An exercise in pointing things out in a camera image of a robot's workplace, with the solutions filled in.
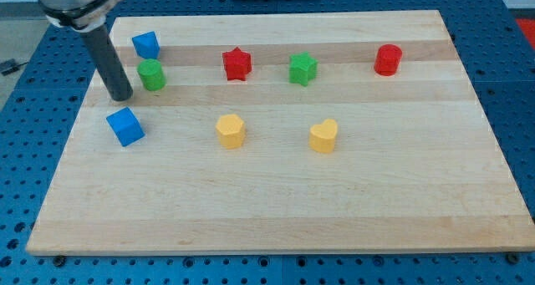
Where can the yellow heart block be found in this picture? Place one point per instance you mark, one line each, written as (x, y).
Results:
(322, 137)

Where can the yellow hexagon block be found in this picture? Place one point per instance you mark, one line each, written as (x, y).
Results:
(231, 131)

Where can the blue pentagon block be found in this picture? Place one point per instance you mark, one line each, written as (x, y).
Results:
(146, 45)

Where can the red star block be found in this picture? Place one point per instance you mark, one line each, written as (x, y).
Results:
(237, 64)

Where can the blue cube block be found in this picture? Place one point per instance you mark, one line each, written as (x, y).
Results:
(126, 127)

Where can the red cylinder block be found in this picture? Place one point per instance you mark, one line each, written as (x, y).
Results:
(387, 59)

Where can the green cylinder block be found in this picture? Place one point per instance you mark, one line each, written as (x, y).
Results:
(151, 74)

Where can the green star block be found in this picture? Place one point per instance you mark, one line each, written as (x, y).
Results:
(302, 68)

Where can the wooden board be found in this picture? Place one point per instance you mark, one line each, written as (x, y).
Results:
(416, 167)

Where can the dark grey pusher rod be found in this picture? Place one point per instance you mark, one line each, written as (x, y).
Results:
(107, 63)

